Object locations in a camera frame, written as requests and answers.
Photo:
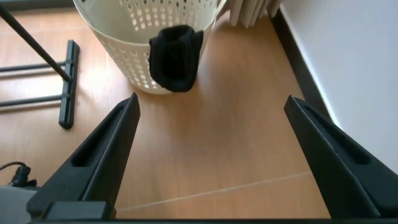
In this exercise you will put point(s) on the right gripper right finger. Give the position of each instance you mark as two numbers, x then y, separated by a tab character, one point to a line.
342	174

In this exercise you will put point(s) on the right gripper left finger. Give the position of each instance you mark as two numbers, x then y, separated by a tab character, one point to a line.
93	168

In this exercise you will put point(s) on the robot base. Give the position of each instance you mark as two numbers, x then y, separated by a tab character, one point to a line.
12	202

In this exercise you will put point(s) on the black clothes rack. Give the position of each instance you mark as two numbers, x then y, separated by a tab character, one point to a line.
70	93

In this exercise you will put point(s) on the white laundry basket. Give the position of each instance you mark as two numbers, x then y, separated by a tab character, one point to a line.
124	53

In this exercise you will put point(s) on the heap of clothes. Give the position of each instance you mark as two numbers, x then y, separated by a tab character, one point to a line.
174	59

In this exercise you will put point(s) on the beige curtain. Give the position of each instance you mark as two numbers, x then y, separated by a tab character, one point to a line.
248	12

